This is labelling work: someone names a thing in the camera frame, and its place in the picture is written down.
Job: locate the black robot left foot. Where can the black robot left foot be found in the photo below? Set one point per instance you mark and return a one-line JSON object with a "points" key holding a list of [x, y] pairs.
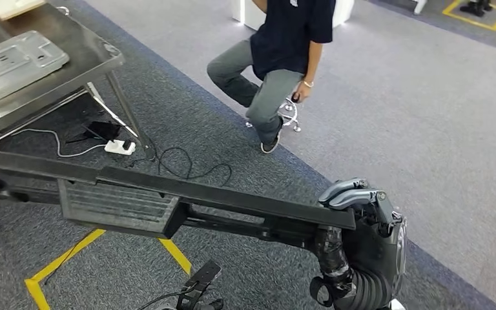
{"points": [[201, 278]]}

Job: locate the white power strip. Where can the white power strip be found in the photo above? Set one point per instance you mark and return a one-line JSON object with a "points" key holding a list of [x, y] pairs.
{"points": [[117, 147]]}

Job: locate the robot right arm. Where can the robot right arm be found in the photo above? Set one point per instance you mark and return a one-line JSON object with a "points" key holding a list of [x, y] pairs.
{"points": [[367, 295]]}

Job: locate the yellow floor tape square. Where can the yellow floor tape square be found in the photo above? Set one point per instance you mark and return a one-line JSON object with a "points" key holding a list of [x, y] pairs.
{"points": [[59, 261], [466, 20]]}

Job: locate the black humanoid robot feet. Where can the black humanoid robot feet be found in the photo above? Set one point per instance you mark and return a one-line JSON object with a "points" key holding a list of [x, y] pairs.
{"points": [[472, 8]]}

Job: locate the chrome stool base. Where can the chrome stool base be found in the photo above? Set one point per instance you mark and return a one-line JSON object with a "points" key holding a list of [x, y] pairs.
{"points": [[291, 115]]}

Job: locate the black power adapter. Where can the black power adapter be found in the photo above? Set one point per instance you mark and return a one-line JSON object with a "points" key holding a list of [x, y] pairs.
{"points": [[102, 130]]}

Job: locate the person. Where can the person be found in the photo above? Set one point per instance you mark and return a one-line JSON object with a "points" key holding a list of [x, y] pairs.
{"points": [[286, 38]]}

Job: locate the pale wooden board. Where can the pale wooden board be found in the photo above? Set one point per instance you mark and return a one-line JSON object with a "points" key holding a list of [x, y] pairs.
{"points": [[12, 6]]}

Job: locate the long black plastic part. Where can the long black plastic part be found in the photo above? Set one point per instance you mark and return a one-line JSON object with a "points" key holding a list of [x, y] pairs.
{"points": [[231, 199]]}

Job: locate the stainless steel table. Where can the stainless steel table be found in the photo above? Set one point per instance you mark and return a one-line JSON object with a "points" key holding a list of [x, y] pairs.
{"points": [[81, 43]]}

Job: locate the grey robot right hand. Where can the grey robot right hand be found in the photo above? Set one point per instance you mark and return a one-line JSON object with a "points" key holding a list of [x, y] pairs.
{"points": [[380, 248]]}

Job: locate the grey stamped metal plate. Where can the grey stamped metal plate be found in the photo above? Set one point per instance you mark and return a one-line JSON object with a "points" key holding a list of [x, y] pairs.
{"points": [[12, 64]]}

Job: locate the person's hand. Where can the person's hand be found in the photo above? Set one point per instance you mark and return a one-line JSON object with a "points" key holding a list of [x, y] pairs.
{"points": [[303, 92]]}

